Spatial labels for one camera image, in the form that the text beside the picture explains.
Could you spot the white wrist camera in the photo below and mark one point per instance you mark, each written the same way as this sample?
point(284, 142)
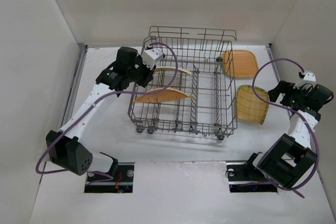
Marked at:
point(151, 57)
point(306, 77)

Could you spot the orange square woven plate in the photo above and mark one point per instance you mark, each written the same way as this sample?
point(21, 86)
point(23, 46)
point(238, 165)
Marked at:
point(240, 64)

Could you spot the aluminium rail left side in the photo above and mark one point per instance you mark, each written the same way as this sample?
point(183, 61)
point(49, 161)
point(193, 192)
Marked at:
point(83, 48)

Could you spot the grey wire dish rack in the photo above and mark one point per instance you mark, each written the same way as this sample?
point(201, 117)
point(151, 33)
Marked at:
point(212, 111)

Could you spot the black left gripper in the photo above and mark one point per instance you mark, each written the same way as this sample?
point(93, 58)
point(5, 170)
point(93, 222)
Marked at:
point(145, 74)

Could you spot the green-rimmed bamboo woven plate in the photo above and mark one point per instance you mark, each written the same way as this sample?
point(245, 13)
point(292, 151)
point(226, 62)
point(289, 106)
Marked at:
point(249, 107)

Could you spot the yellow rectangular bamboo mat plate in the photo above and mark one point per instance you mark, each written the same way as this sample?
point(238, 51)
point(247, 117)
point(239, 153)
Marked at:
point(187, 72)

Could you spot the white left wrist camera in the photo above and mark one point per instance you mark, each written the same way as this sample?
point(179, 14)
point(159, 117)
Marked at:
point(151, 57)

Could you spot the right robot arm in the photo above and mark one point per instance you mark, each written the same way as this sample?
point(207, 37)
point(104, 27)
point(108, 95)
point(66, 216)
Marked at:
point(291, 156)

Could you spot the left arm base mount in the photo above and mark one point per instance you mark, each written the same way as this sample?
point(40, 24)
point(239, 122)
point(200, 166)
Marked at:
point(120, 183)

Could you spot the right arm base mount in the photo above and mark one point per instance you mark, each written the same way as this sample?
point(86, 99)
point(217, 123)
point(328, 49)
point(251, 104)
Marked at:
point(245, 178)

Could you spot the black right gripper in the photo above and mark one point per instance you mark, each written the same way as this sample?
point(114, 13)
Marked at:
point(284, 92)

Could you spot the orange fish-shaped woven plate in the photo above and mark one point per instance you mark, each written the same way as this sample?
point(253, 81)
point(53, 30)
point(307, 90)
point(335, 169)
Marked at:
point(162, 95)

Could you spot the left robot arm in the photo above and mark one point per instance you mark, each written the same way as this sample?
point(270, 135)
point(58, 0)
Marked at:
point(68, 147)

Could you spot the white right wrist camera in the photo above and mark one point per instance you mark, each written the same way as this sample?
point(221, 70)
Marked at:
point(306, 77)

